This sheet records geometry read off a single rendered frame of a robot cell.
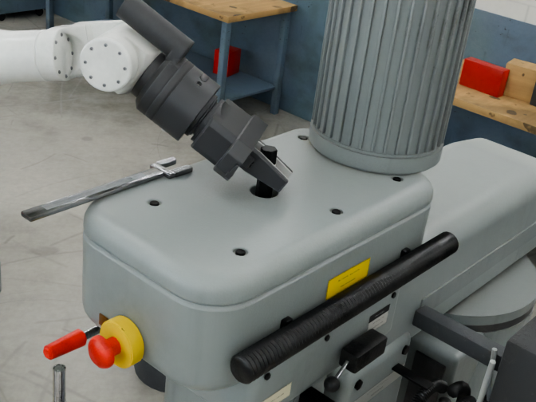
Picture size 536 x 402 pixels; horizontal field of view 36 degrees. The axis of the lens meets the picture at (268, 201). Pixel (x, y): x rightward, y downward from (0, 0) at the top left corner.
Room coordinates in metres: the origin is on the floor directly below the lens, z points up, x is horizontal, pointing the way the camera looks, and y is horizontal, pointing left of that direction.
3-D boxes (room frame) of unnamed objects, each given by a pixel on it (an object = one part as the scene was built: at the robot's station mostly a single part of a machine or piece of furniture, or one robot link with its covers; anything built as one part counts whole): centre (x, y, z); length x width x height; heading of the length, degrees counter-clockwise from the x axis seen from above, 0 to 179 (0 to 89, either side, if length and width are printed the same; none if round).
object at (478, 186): (1.35, -0.30, 1.66); 0.80 x 0.23 x 0.20; 142
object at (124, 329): (0.77, 0.15, 1.76); 0.06 x 0.02 x 0.06; 52
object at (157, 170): (0.90, 0.20, 1.89); 0.24 x 0.04 x 0.01; 142
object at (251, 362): (0.89, -0.13, 1.79); 0.45 x 0.04 x 0.04; 142
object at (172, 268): (0.97, 0.00, 1.81); 0.47 x 0.26 x 0.16; 142
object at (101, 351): (0.75, 0.16, 1.76); 0.04 x 0.03 x 0.04; 52
